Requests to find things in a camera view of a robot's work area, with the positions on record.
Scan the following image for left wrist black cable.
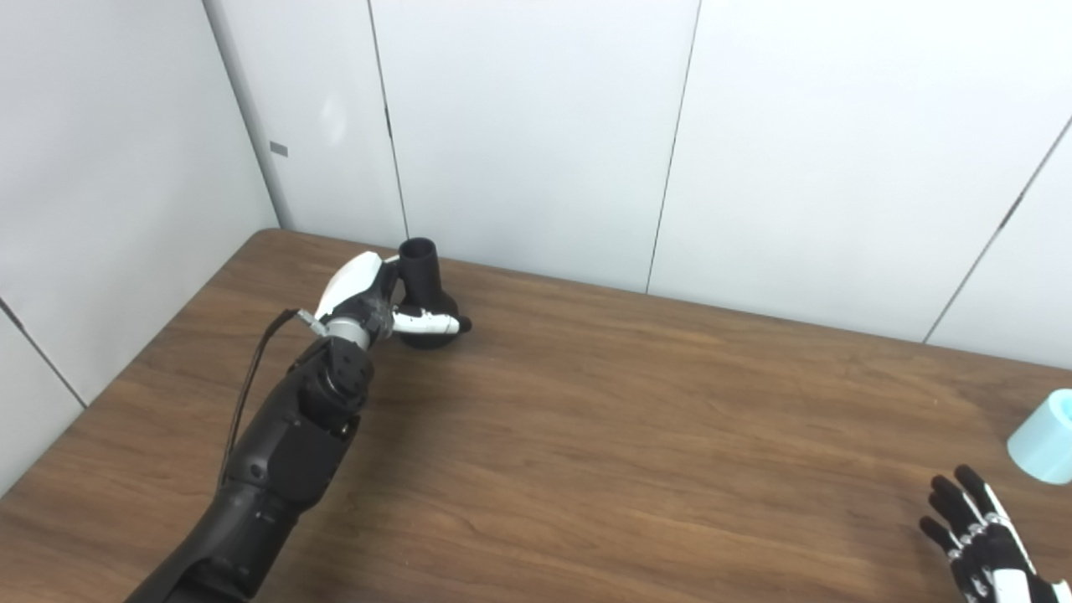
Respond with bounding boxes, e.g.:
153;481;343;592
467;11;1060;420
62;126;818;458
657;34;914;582
216;308;327;495

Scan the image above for grey wall corner trim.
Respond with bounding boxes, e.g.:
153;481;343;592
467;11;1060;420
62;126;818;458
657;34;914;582
204;0;296;231

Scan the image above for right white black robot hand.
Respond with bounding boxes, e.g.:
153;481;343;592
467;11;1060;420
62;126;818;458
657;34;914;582
919;465;1072;603

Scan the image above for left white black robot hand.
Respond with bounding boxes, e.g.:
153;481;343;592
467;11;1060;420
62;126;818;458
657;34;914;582
314;251;472;343

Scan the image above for light blue cup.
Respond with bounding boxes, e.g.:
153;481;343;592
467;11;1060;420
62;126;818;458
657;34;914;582
1007;389;1072;485

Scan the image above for black nozzle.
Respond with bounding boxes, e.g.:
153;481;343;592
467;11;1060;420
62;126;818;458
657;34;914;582
394;238;461;350

